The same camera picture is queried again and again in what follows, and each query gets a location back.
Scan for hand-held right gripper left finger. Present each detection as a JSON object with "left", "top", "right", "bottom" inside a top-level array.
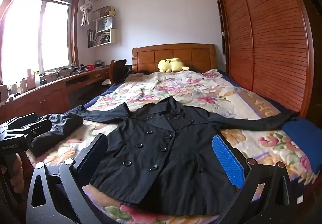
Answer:
[{"left": 26, "top": 133, "right": 108, "bottom": 224}]

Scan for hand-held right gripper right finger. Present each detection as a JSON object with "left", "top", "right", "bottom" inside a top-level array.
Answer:
[{"left": 211, "top": 135, "right": 298, "bottom": 224}]

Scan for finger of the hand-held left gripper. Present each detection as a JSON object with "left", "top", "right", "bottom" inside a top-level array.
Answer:
[
  {"left": 21, "top": 119, "right": 52, "bottom": 140},
  {"left": 0, "top": 113, "right": 38, "bottom": 132}
]

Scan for black buttoned coat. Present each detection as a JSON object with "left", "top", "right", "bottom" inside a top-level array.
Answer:
[{"left": 68, "top": 96, "right": 300, "bottom": 216}]

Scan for person's left hand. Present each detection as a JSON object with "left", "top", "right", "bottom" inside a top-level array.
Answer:
[{"left": 11, "top": 156, "right": 26, "bottom": 190}]

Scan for dark wrinkled garment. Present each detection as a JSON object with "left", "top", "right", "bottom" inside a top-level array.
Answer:
[{"left": 28, "top": 113, "right": 84, "bottom": 158}]

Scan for long wooden desk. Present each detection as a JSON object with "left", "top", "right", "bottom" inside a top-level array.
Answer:
[{"left": 0, "top": 65, "right": 111, "bottom": 124}]

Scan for pale paper carton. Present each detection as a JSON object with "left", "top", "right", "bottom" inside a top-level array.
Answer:
[{"left": 25, "top": 68, "right": 36, "bottom": 89}]

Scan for black devices on desk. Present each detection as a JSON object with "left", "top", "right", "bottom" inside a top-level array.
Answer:
[{"left": 70, "top": 64, "right": 86, "bottom": 75}]

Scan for floral blanket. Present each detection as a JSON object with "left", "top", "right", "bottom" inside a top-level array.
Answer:
[{"left": 26, "top": 69, "right": 314, "bottom": 224}]

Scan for blue cloth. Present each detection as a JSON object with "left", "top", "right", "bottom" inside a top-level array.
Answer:
[{"left": 282, "top": 118, "right": 322, "bottom": 173}]

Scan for wooden chair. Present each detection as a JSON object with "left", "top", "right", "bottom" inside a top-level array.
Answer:
[{"left": 109, "top": 59, "right": 131, "bottom": 86}]

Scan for stack of papers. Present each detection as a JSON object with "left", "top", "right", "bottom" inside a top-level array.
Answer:
[{"left": 94, "top": 31, "right": 111, "bottom": 46}]

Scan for yellow plush toy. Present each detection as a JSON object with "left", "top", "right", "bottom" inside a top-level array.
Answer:
[{"left": 158, "top": 58, "right": 190, "bottom": 73}]

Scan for wooden bed headboard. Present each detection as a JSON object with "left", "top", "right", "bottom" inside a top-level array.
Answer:
[{"left": 132, "top": 43, "right": 217, "bottom": 73}]

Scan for white paper bag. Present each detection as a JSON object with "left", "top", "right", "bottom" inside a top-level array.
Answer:
[{"left": 100, "top": 16, "right": 113, "bottom": 32}]

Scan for tied beige curtain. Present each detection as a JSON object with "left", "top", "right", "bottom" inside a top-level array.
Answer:
[{"left": 80, "top": 0, "right": 101, "bottom": 27}]

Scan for wooden slatted wardrobe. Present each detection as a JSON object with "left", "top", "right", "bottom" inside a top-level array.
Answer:
[{"left": 213, "top": 0, "right": 317, "bottom": 119}]

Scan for window with wooden frame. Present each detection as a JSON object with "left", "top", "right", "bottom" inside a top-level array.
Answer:
[{"left": 0, "top": 0, "right": 79, "bottom": 76}]

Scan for white wall shelf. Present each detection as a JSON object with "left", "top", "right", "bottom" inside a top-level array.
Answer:
[{"left": 87, "top": 6, "right": 117, "bottom": 48}]

